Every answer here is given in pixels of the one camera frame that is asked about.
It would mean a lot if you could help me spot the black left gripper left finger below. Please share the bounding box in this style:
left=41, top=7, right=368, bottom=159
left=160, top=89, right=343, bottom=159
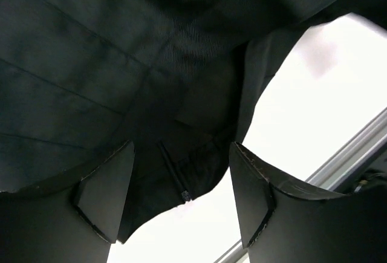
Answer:
left=1, top=141, right=135, bottom=262

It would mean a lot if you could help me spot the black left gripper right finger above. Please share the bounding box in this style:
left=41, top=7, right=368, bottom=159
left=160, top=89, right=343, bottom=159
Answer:
left=230, top=143, right=386, bottom=262

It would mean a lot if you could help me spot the black pleated skirt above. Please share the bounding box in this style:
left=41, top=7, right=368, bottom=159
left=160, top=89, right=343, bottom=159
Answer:
left=1, top=0, right=386, bottom=241

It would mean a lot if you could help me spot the aluminium table rail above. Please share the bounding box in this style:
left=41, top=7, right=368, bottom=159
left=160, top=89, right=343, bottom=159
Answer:
left=220, top=112, right=386, bottom=262

